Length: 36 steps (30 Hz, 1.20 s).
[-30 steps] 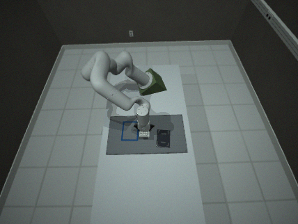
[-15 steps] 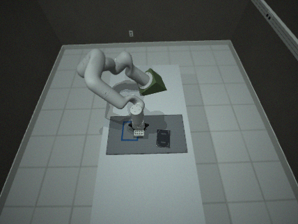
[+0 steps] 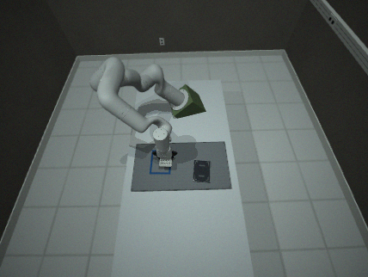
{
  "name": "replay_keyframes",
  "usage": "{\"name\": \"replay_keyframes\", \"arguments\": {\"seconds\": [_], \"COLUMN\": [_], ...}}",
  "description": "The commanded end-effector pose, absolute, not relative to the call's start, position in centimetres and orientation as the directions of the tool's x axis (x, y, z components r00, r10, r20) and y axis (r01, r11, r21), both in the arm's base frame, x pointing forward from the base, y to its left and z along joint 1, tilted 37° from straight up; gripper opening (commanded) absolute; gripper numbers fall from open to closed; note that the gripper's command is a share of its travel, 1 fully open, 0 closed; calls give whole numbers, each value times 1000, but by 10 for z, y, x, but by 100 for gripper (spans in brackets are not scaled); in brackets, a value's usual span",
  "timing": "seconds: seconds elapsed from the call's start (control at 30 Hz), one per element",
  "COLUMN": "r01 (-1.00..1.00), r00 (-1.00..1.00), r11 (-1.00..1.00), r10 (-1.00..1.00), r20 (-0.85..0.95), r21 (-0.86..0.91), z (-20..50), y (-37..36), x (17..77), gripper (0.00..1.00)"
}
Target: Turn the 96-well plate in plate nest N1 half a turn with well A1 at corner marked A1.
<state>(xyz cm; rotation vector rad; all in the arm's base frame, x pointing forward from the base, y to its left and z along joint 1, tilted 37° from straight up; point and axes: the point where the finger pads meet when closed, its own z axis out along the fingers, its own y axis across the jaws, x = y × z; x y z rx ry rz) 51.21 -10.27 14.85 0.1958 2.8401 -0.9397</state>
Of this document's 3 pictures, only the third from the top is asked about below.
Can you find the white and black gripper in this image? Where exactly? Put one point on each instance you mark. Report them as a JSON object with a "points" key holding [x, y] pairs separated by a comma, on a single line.
{"points": [[168, 153]]}

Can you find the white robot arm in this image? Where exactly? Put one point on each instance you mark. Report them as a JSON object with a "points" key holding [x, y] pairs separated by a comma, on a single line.
{"points": [[108, 84]]}

